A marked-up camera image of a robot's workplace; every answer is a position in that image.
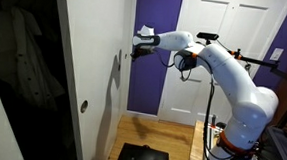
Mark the white panelled room door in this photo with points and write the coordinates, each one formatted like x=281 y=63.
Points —
x=182 y=99

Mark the white hanging coat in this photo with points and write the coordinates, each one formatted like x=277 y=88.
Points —
x=27 y=66

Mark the white sliding closet door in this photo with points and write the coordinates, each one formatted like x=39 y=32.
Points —
x=95 y=53

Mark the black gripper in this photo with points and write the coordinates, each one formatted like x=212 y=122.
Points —
x=146 y=51

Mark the aluminium frame rail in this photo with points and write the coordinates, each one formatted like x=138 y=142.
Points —
x=208 y=150

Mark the white fixed closet door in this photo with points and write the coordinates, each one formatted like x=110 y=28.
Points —
x=131 y=9

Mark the black stereo camera bar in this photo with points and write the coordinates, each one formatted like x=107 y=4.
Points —
x=208 y=36

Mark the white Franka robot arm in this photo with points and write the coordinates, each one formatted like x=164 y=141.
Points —
x=237 y=82

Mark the small black post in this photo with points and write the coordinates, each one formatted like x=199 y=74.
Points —
x=213 y=119

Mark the white wall switch plate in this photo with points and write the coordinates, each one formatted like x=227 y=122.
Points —
x=277 y=54

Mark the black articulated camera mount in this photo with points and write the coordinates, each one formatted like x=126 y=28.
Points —
x=261 y=62

